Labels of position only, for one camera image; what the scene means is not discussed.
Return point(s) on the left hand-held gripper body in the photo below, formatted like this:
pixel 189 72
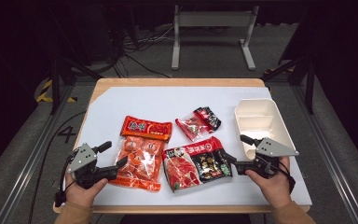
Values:
pixel 82 157

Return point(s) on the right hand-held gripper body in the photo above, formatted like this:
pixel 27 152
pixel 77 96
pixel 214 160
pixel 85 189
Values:
pixel 272 147

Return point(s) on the white divided plastic container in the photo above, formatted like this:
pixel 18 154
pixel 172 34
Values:
pixel 261 121

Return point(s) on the large orange snack bag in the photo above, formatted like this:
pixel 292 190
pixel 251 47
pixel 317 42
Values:
pixel 141 149

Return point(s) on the red and black food packet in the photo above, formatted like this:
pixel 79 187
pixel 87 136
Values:
pixel 195 165

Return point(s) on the small red black snack packet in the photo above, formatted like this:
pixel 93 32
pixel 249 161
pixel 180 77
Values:
pixel 199 123

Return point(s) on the person's left hand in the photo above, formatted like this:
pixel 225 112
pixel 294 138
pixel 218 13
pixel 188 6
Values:
pixel 82 196

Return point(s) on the person's right hand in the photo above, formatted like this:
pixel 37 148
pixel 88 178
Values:
pixel 275 189

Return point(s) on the white table sheet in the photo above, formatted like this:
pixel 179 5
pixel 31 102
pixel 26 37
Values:
pixel 155 102

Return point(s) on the yellow black floor tape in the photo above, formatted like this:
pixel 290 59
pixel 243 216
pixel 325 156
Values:
pixel 45 93

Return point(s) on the black metal stand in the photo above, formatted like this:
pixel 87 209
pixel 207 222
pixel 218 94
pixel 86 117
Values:
pixel 309 81
pixel 55 81

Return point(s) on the aluminium floor rail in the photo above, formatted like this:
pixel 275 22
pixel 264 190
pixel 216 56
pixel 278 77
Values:
pixel 329 149
pixel 34 155

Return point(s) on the white metal desk frame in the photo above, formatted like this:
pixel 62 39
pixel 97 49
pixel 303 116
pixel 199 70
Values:
pixel 213 19

